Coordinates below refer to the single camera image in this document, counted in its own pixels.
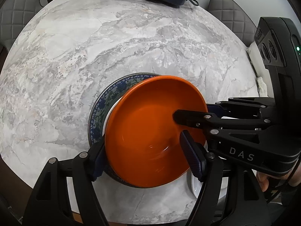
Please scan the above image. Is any small white deep plate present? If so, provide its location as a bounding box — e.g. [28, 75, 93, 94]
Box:
[187, 169, 229, 199]

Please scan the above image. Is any green blue patterned bowl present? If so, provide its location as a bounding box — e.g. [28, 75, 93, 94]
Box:
[88, 73, 157, 187]

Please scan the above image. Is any dark grey quilted chair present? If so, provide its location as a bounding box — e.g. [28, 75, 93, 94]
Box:
[207, 0, 257, 47]

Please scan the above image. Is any orange plastic bowl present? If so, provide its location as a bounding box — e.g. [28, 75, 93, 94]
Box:
[105, 76, 207, 188]

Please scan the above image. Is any person's right hand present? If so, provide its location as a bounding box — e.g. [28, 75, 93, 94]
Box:
[255, 171, 301, 192]

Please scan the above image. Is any light grey quilted chair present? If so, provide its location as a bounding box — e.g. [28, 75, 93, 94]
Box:
[1, 0, 43, 51]

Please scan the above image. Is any white dish cloth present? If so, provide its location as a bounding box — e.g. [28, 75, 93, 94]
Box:
[257, 76, 268, 97]

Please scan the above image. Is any white purple rice cooker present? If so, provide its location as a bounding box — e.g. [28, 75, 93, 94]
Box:
[246, 41, 265, 77]

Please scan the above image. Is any white bowl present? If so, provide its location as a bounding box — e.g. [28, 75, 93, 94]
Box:
[102, 99, 121, 141]

